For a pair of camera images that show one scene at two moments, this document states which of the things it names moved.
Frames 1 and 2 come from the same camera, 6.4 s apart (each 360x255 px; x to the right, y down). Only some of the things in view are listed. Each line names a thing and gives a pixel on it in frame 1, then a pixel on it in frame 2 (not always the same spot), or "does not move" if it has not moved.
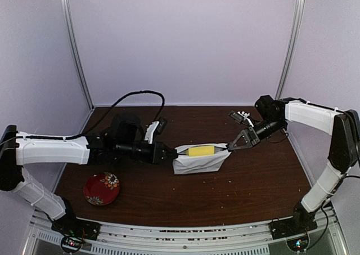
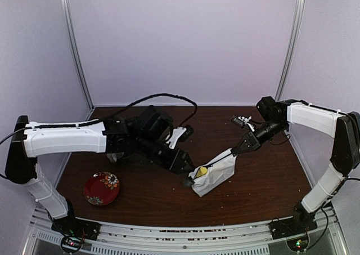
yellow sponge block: (200, 151) → (202, 171)
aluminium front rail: (187, 237) does not move
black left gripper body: (158, 146) → (173, 164)
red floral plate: (101, 188) does not move
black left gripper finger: (172, 154) → (187, 166)
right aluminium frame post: (300, 4) does not move
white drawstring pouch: (185, 164) → (216, 171)
